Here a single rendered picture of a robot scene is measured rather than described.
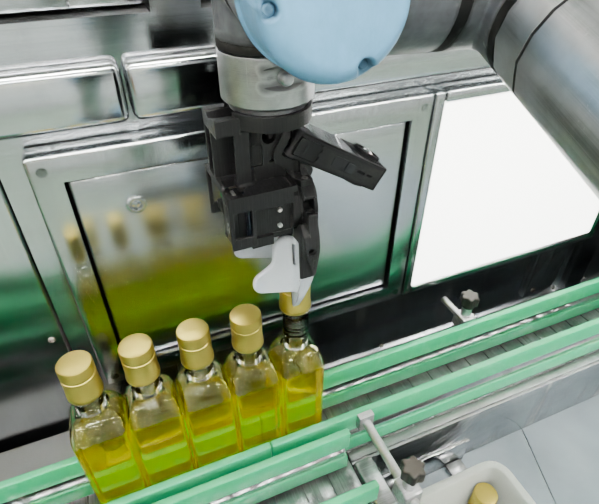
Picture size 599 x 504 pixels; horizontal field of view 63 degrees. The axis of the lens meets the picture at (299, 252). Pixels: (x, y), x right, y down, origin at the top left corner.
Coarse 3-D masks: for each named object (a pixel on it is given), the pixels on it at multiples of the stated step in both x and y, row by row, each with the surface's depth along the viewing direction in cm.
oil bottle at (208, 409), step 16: (176, 384) 56; (192, 384) 53; (208, 384) 54; (224, 384) 54; (192, 400) 53; (208, 400) 54; (224, 400) 55; (192, 416) 54; (208, 416) 55; (224, 416) 56; (192, 432) 56; (208, 432) 57; (224, 432) 58; (192, 448) 58; (208, 448) 58; (224, 448) 60
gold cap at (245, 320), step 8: (248, 304) 53; (232, 312) 52; (240, 312) 52; (248, 312) 52; (256, 312) 52; (232, 320) 51; (240, 320) 51; (248, 320) 51; (256, 320) 51; (232, 328) 52; (240, 328) 51; (248, 328) 51; (256, 328) 52; (232, 336) 53; (240, 336) 52; (248, 336) 52; (256, 336) 52; (232, 344) 54; (240, 344) 53; (248, 344) 53; (256, 344) 53; (240, 352) 53; (248, 352) 53
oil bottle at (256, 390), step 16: (224, 368) 58; (240, 368) 55; (256, 368) 55; (272, 368) 56; (240, 384) 55; (256, 384) 55; (272, 384) 56; (240, 400) 56; (256, 400) 57; (272, 400) 58; (240, 416) 57; (256, 416) 59; (272, 416) 60; (240, 432) 60; (256, 432) 60; (272, 432) 62; (240, 448) 62
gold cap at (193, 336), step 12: (180, 324) 51; (192, 324) 51; (204, 324) 51; (180, 336) 50; (192, 336) 50; (204, 336) 50; (180, 348) 50; (192, 348) 50; (204, 348) 50; (192, 360) 51; (204, 360) 51
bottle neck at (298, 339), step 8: (288, 320) 54; (296, 320) 54; (304, 320) 54; (288, 328) 55; (296, 328) 55; (304, 328) 55; (288, 336) 56; (296, 336) 55; (304, 336) 56; (288, 344) 57; (296, 344) 56; (304, 344) 57
